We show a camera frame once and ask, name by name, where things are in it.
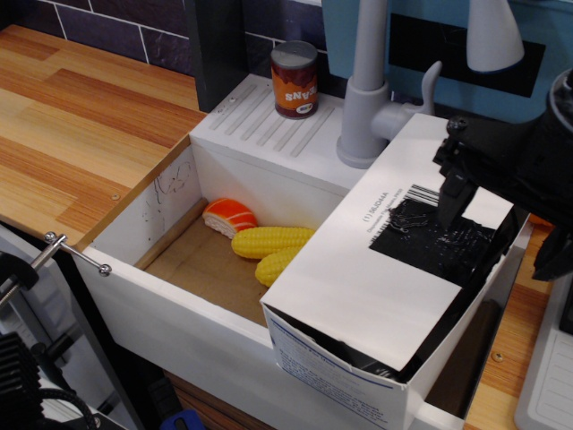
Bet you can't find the orange toy pumpkin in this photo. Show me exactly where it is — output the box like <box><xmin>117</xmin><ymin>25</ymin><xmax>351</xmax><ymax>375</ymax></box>
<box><xmin>529</xmin><ymin>214</ymin><xmax>552</xmax><ymax>227</ymax></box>

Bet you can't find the white toy sink unit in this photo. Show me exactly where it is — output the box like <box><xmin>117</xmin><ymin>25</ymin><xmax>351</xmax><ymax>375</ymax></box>
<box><xmin>73</xmin><ymin>73</ymin><xmax>532</xmax><ymax>430</ymax></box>

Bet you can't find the white toy stove edge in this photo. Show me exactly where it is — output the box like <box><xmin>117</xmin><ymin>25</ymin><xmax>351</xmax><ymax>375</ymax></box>
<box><xmin>514</xmin><ymin>275</ymin><xmax>572</xmax><ymax>429</ymax></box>

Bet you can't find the grey toy faucet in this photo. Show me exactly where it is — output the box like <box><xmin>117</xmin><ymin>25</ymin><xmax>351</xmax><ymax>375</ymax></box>
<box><xmin>337</xmin><ymin>0</ymin><xmax>442</xmax><ymax>169</ymax></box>

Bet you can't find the light blue panel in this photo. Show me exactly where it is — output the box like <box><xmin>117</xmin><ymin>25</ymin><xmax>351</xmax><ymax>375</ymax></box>
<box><xmin>321</xmin><ymin>0</ymin><xmax>573</xmax><ymax>123</ymax></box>

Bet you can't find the upper yellow toy corn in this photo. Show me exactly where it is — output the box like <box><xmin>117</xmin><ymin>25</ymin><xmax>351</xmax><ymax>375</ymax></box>
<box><xmin>231</xmin><ymin>227</ymin><xmax>315</xmax><ymax>259</ymax></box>

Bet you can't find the dark grey vertical post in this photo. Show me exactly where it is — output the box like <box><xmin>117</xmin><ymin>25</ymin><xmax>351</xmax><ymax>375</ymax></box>
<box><xmin>184</xmin><ymin>0</ymin><xmax>249</xmax><ymax>112</ymax></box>

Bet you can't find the brown toy beans can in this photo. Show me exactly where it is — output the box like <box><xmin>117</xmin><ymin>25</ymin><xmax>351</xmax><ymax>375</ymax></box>
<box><xmin>270</xmin><ymin>40</ymin><xmax>318</xmax><ymax>119</ymax></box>

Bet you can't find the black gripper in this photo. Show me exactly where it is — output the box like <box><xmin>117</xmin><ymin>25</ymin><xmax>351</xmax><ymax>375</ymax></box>
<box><xmin>434</xmin><ymin>71</ymin><xmax>572</xmax><ymax>281</ymax></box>

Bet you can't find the orange salmon sushi toy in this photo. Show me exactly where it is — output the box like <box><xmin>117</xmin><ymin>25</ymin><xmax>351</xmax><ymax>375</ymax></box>
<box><xmin>202</xmin><ymin>198</ymin><xmax>259</xmax><ymax>239</ymax></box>

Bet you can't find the metal clamp with black handle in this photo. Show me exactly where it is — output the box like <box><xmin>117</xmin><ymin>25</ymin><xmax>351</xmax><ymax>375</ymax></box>
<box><xmin>1</xmin><ymin>232</ymin><xmax>112</xmax><ymax>309</ymax></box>

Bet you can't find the white cardboard box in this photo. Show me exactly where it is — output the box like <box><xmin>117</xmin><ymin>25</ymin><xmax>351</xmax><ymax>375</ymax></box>
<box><xmin>261</xmin><ymin>114</ymin><xmax>522</xmax><ymax>429</ymax></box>

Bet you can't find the lower yellow toy corn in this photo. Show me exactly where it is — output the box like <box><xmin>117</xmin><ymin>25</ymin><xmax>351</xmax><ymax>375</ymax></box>
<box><xmin>255</xmin><ymin>246</ymin><xmax>303</xmax><ymax>288</ymax></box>

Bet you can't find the blue clamp handle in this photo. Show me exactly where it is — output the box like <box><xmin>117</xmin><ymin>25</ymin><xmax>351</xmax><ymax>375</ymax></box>
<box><xmin>159</xmin><ymin>409</ymin><xmax>206</xmax><ymax>430</ymax></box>

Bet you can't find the yellow toy corn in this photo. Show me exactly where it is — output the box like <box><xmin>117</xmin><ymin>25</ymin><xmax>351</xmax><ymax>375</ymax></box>
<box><xmin>231</xmin><ymin>227</ymin><xmax>315</xmax><ymax>259</ymax></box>
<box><xmin>255</xmin><ymin>246</ymin><xmax>303</xmax><ymax>288</ymax></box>

